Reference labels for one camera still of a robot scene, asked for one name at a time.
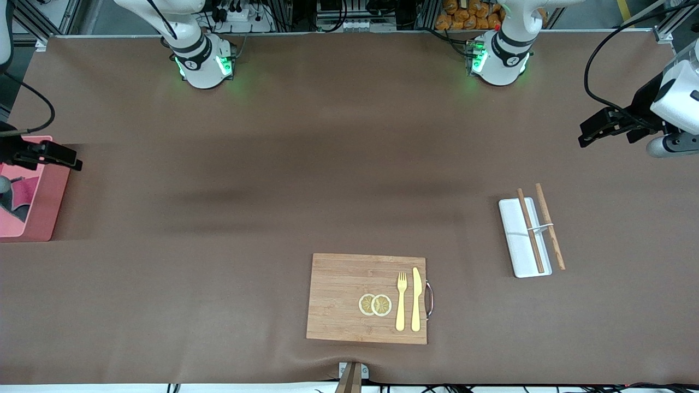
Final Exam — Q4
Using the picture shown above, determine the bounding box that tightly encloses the pink and grey cloth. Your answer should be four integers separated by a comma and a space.
0, 175, 42, 224

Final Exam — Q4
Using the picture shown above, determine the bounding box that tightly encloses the pink rectangular tray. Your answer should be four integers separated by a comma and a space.
0, 135, 71, 242

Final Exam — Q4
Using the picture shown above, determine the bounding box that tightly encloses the brown wooden chopstick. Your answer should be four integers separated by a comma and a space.
535, 183, 566, 271
517, 188, 546, 274

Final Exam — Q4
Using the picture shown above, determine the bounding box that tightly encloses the white rectangular dish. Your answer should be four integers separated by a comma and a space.
498, 198, 553, 279

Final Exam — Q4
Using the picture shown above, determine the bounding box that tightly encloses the bag of orange snacks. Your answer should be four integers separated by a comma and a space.
435, 0, 549, 32

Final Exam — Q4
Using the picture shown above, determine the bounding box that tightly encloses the brown leather table mat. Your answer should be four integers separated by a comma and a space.
0, 33, 699, 386

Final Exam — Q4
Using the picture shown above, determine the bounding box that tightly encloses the white power strip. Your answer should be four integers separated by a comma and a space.
215, 4, 275, 34

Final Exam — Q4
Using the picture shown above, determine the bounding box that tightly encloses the yellow plastic knife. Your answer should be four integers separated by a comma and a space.
411, 267, 423, 332

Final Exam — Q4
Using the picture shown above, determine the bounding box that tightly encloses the yellow plastic fork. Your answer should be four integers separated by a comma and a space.
395, 271, 408, 332

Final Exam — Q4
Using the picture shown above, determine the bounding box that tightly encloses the grey electronics box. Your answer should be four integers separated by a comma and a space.
315, 0, 379, 34

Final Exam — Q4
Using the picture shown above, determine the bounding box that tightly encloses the bamboo cutting board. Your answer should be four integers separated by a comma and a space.
306, 253, 428, 346

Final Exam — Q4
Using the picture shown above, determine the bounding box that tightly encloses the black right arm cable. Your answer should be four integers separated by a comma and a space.
0, 71, 56, 136

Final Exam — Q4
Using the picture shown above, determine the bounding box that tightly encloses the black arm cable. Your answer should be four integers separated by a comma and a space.
0, 71, 56, 136
583, 0, 699, 118

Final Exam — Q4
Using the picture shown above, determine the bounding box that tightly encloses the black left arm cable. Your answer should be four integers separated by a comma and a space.
583, 0, 699, 118

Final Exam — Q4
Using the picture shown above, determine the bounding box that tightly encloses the aluminium frame profile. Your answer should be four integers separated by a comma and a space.
616, 0, 699, 45
11, 0, 84, 49

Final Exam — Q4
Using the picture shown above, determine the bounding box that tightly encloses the metal table clamp bracket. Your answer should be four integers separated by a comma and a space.
338, 362, 370, 380

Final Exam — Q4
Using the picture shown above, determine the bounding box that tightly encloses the brown camera mount pole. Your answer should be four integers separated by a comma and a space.
334, 363, 364, 393

